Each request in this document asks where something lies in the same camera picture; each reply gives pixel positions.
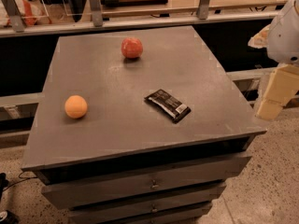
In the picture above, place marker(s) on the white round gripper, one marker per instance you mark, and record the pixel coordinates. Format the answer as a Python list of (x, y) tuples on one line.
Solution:
[(284, 36)]

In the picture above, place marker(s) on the drawer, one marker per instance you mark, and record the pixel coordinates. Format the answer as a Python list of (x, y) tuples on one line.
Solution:
[(128, 184), (169, 215), (149, 204)]

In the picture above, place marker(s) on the black rxbar chocolate wrapper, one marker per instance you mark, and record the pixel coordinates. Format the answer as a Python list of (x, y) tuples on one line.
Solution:
[(170, 105)]

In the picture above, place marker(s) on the top drawer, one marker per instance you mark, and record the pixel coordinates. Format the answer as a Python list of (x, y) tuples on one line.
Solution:
[(128, 184)]

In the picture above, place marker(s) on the middle drawer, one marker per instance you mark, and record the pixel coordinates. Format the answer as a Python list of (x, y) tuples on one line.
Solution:
[(149, 204)]

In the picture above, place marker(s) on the grey drawer cabinet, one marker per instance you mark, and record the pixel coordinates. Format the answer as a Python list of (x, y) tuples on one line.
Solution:
[(121, 132)]

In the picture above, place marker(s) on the bottom drawer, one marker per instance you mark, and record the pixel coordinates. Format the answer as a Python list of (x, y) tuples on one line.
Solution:
[(169, 215)]

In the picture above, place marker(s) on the dark roll on shelf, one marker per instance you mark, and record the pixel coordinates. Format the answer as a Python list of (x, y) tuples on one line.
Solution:
[(121, 3)]

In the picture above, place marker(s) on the orange fruit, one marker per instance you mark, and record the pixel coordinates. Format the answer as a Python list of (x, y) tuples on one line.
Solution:
[(75, 107)]

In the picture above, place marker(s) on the red apple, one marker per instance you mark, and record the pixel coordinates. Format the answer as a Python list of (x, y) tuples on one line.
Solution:
[(131, 47)]

